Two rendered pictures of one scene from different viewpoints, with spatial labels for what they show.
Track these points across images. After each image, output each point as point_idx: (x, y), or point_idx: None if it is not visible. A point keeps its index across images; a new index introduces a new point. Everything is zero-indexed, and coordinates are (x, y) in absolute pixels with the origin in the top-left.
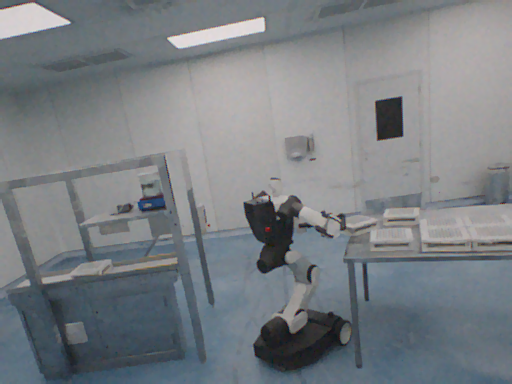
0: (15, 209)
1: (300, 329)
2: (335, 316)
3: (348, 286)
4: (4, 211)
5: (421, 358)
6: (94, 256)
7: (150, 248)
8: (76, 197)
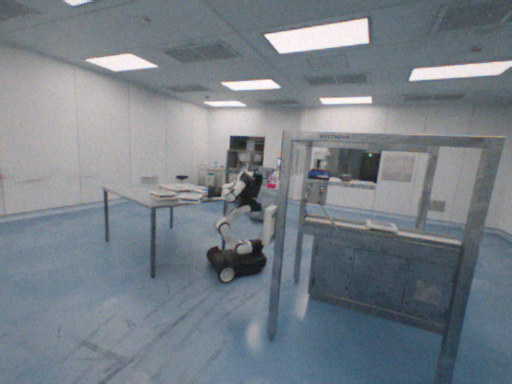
0: (426, 168)
1: (235, 254)
2: (214, 248)
3: (131, 295)
4: None
5: (197, 247)
6: (454, 288)
7: (330, 219)
8: (474, 187)
